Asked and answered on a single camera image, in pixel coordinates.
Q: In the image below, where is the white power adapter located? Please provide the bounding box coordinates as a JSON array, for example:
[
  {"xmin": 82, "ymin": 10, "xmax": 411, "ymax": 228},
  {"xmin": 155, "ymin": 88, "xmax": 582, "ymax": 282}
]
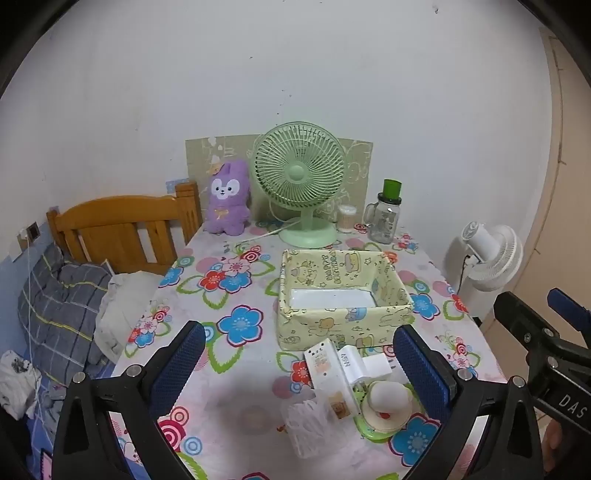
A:
[{"xmin": 339, "ymin": 345, "xmax": 399, "ymax": 386}]

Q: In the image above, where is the clear cotton swab jar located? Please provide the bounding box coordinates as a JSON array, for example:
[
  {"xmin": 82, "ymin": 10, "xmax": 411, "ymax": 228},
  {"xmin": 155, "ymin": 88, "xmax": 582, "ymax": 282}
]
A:
[{"xmin": 336, "ymin": 204, "xmax": 358, "ymax": 234}]

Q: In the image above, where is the purple plush toy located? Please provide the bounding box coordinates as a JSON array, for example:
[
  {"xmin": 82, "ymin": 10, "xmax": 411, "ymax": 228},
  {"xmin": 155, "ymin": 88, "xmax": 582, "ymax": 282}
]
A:
[{"xmin": 203, "ymin": 159, "xmax": 252, "ymax": 236}]

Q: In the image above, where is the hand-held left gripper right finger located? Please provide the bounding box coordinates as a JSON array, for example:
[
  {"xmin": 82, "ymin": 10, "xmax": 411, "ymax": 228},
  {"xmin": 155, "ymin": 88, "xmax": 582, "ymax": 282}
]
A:
[{"xmin": 392, "ymin": 324, "xmax": 542, "ymax": 480}]

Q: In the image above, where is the beige door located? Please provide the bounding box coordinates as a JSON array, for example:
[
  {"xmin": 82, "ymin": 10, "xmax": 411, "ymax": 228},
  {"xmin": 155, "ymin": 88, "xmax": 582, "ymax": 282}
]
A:
[{"xmin": 480, "ymin": 28, "xmax": 591, "ymax": 352}]

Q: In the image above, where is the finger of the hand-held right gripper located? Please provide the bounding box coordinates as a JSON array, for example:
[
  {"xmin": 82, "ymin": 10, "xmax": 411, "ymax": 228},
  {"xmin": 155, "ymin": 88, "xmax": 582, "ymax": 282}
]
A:
[
  {"xmin": 493, "ymin": 291, "xmax": 566, "ymax": 367},
  {"xmin": 547, "ymin": 288, "xmax": 591, "ymax": 349}
]

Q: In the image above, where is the person's right hand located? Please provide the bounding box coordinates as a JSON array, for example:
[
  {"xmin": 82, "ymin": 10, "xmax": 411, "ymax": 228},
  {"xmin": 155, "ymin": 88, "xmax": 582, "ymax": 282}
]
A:
[{"xmin": 541, "ymin": 418, "xmax": 567, "ymax": 474}]

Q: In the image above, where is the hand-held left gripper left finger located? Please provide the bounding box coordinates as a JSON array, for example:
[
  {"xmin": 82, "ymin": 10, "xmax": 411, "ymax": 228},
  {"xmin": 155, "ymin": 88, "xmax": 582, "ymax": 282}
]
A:
[{"xmin": 52, "ymin": 320, "xmax": 207, "ymax": 480}]

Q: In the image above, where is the white crumpled cloth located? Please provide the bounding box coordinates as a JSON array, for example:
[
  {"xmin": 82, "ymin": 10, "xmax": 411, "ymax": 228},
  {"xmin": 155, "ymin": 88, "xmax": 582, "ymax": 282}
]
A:
[{"xmin": 95, "ymin": 271, "xmax": 164, "ymax": 365}]

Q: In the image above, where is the beige round bunny-print case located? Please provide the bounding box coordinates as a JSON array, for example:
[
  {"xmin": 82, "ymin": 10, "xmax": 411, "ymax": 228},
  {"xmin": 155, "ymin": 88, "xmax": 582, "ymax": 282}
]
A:
[{"xmin": 359, "ymin": 379, "xmax": 413, "ymax": 432}]

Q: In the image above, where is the green perforated plastic device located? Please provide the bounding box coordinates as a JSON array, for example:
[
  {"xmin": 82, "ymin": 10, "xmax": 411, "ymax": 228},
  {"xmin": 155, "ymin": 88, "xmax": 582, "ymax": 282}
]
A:
[{"xmin": 353, "ymin": 383, "xmax": 423, "ymax": 444}]

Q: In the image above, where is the white fan cable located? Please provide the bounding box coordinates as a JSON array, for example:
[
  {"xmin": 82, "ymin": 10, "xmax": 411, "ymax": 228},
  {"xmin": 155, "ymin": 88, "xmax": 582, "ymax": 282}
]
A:
[{"xmin": 233, "ymin": 219, "xmax": 303, "ymax": 247}]

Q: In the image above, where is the white cloth with black print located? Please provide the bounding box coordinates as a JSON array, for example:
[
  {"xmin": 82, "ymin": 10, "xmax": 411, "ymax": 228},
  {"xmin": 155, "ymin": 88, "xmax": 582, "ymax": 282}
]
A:
[{"xmin": 0, "ymin": 350, "xmax": 42, "ymax": 421}]

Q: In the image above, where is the glass jar mug green lid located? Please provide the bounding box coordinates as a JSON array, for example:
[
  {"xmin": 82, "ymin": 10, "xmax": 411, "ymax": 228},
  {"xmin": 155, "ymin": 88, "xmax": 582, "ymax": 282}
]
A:
[{"xmin": 363, "ymin": 179, "xmax": 403, "ymax": 244}]

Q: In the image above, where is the clear plastic bag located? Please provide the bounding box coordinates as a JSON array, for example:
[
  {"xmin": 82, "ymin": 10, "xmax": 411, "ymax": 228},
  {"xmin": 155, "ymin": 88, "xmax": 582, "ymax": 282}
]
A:
[{"xmin": 281, "ymin": 397, "xmax": 347, "ymax": 459}]

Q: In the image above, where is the yellow printed storage box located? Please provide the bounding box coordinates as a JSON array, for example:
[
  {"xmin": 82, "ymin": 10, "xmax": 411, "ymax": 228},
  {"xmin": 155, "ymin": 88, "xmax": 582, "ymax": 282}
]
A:
[{"xmin": 277, "ymin": 248, "xmax": 415, "ymax": 352}]

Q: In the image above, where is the white remote control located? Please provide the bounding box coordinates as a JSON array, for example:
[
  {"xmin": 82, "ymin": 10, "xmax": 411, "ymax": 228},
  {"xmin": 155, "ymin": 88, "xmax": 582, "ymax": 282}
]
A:
[{"xmin": 303, "ymin": 338, "xmax": 361, "ymax": 422}]

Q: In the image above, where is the green desk fan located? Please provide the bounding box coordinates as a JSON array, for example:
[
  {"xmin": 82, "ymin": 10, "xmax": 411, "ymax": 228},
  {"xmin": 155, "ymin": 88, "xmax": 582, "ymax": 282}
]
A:
[{"xmin": 252, "ymin": 121, "xmax": 347, "ymax": 249}]

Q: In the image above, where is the wooden bed headboard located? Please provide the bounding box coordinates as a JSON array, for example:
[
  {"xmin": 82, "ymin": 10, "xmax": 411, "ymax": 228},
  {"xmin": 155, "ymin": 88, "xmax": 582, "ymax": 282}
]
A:
[{"xmin": 46, "ymin": 181, "xmax": 204, "ymax": 275}]

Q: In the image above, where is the grey plaid pillow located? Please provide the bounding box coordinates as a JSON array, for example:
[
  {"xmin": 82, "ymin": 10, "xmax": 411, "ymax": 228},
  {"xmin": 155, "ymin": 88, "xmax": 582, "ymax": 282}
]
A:
[{"xmin": 17, "ymin": 242, "xmax": 114, "ymax": 386}]

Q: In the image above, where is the white standing fan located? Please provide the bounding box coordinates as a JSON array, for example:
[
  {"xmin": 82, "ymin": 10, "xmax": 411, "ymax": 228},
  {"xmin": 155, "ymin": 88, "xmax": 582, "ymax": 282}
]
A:
[{"xmin": 443, "ymin": 220, "xmax": 525, "ymax": 324}]

